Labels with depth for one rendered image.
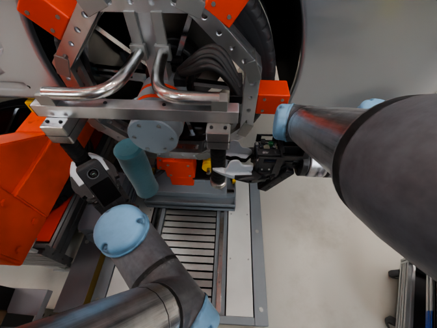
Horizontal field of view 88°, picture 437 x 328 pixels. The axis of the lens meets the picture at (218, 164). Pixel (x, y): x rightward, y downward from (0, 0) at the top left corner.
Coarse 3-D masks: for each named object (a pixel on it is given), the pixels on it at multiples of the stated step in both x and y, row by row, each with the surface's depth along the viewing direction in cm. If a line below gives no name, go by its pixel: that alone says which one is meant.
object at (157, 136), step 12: (144, 84) 62; (168, 84) 61; (144, 96) 57; (156, 96) 57; (132, 120) 54; (144, 120) 53; (156, 120) 53; (132, 132) 57; (144, 132) 56; (156, 132) 56; (168, 132) 56; (180, 132) 62; (144, 144) 60; (156, 144) 60; (168, 144) 60
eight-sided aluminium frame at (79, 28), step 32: (96, 0) 46; (128, 0) 47; (160, 0) 46; (192, 0) 46; (64, 32) 52; (224, 32) 50; (64, 64) 58; (256, 64) 56; (256, 96) 63; (96, 128) 77
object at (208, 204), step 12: (156, 168) 139; (228, 180) 134; (228, 192) 125; (156, 204) 126; (168, 204) 125; (180, 204) 124; (192, 204) 124; (204, 204) 123; (216, 204) 122; (228, 204) 122
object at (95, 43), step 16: (112, 16) 75; (96, 32) 65; (112, 32) 63; (96, 48) 70; (112, 48) 81; (128, 48) 65; (96, 64) 71; (112, 64) 82; (144, 64) 69; (176, 64) 73; (96, 80) 73; (144, 80) 73; (192, 80) 72; (208, 80) 74; (112, 96) 80; (128, 96) 88; (192, 128) 89
